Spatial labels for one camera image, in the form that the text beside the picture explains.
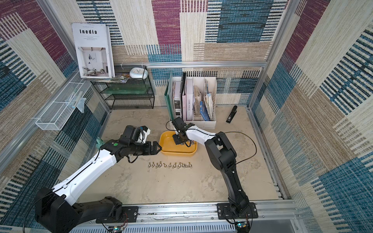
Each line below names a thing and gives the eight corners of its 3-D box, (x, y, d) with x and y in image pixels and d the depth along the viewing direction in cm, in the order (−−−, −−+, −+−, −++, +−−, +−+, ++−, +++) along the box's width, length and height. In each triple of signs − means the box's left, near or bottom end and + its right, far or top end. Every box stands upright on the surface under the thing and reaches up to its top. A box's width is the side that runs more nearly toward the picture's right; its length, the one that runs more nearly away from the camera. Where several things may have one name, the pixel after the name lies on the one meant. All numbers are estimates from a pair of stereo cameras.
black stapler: (226, 122, 113) (227, 117, 109) (233, 109, 121) (234, 104, 118) (230, 123, 112) (232, 119, 108) (237, 110, 120) (238, 106, 116)
